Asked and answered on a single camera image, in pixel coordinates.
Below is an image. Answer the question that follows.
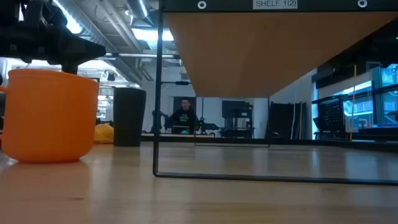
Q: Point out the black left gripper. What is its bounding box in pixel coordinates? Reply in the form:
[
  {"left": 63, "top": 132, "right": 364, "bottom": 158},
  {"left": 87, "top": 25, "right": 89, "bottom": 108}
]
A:
[{"left": 0, "top": 22, "right": 107, "bottom": 75}]

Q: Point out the small orange plastic cup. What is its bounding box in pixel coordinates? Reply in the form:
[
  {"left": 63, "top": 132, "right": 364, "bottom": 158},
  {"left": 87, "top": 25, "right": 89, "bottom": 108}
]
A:
[{"left": 0, "top": 68, "right": 100, "bottom": 164}]

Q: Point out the tall black tumbler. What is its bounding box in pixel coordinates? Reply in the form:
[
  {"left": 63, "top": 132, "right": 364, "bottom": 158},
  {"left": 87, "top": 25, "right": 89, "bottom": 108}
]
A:
[{"left": 113, "top": 87, "right": 147, "bottom": 147}]

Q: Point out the white shelf label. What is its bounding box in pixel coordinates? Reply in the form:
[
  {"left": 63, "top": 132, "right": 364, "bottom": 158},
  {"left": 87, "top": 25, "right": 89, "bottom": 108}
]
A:
[{"left": 252, "top": 0, "right": 299, "bottom": 11}]

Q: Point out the orange cloth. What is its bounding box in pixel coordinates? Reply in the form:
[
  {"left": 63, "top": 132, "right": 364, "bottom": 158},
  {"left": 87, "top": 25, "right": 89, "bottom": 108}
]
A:
[{"left": 94, "top": 123, "right": 115, "bottom": 144}]

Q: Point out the ceiling light panel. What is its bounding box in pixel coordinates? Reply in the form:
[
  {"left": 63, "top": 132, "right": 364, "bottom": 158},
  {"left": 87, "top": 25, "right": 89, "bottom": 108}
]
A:
[{"left": 131, "top": 27, "right": 175, "bottom": 42}]

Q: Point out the person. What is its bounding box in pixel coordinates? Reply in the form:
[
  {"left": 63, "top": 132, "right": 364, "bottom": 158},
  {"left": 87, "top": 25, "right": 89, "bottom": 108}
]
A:
[{"left": 169, "top": 97, "right": 200, "bottom": 135}]

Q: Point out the wooden tray board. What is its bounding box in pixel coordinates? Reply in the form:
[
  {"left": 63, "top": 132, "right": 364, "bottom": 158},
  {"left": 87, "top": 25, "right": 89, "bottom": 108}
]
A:
[{"left": 152, "top": 0, "right": 398, "bottom": 187}]

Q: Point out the black cabinet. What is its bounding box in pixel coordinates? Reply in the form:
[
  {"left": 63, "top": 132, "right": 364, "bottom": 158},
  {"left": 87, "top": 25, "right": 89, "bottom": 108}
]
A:
[{"left": 269, "top": 101, "right": 307, "bottom": 140}]

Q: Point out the black pegboard cart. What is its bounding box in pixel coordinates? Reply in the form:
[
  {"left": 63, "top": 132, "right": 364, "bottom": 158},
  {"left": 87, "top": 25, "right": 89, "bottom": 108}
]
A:
[{"left": 313, "top": 95, "right": 349, "bottom": 140}]

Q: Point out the silver ceiling duct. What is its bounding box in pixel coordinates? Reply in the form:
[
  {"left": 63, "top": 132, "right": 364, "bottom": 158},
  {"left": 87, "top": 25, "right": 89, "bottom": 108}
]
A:
[{"left": 125, "top": 0, "right": 150, "bottom": 20}]

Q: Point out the black wall screen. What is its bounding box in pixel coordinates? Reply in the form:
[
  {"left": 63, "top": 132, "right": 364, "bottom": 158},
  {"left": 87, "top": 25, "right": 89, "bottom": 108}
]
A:
[{"left": 221, "top": 100, "right": 254, "bottom": 119}]

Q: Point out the black aluminium table frame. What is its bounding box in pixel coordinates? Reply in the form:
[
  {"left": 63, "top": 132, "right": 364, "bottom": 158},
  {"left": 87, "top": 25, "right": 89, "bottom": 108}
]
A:
[{"left": 139, "top": 136, "right": 398, "bottom": 154}]

